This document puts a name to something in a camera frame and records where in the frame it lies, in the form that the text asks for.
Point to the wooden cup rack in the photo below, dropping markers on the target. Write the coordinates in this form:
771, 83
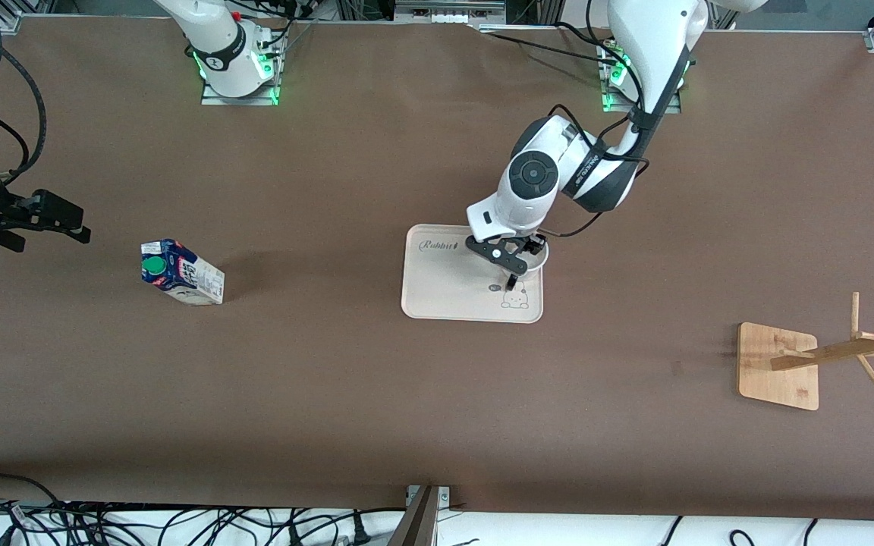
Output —
778, 371

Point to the blue white milk carton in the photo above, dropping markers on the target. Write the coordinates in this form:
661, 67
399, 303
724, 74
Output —
179, 277

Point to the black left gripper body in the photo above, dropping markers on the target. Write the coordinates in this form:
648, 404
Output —
526, 244

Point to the white strip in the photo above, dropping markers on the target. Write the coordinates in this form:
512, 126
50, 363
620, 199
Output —
520, 29

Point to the cream rabbit print tray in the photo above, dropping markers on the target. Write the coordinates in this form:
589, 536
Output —
444, 288

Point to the grey metal post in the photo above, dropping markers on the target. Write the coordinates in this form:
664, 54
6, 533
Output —
418, 523

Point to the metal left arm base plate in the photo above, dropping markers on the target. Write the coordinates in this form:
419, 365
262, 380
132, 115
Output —
668, 108

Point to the brown table cover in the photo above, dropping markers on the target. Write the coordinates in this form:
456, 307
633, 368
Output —
331, 394

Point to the grey device box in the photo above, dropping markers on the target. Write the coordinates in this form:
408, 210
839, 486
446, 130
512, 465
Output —
448, 9

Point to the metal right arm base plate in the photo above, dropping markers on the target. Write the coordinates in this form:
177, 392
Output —
213, 100

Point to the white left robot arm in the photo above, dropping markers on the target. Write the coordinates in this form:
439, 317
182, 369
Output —
536, 178

